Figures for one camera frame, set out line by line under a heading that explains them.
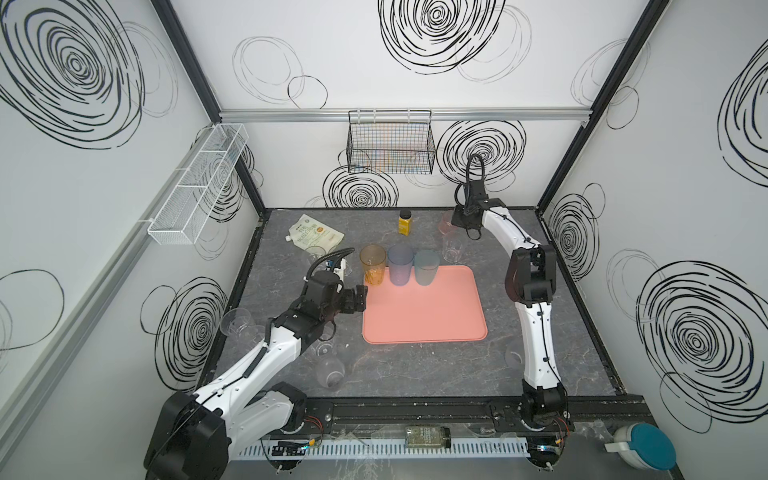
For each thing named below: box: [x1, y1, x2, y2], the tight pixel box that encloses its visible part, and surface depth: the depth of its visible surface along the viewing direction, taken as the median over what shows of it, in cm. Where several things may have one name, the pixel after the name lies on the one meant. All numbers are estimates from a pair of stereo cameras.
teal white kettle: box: [604, 423, 676, 471], surface depth 66 cm
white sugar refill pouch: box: [286, 213, 345, 250], surface depth 114 cm
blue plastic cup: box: [387, 243, 414, 286], surface depth 93 cm
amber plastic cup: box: [359, 243, 387, 286], surface depth 93 cm
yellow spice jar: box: [398, 209, 413, 237], surface depth 110 cm
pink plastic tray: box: [362, 265, 488, 344], surface depth 93 cm
